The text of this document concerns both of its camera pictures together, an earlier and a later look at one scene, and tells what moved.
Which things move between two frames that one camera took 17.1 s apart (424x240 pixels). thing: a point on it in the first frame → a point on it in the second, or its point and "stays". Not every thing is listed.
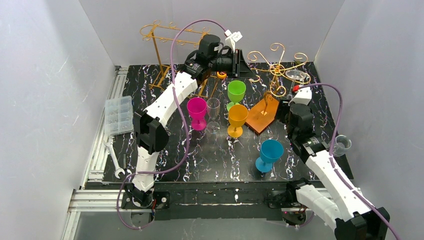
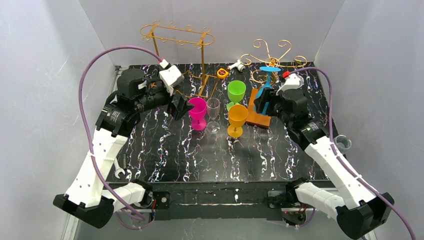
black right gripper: (282, 112) → (271, 102)
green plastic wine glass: (236, 90) stays
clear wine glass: (213, 105) stays
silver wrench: (118, 168) stays
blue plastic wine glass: (271, 151) → (269, 69)
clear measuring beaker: (342, 144) stays
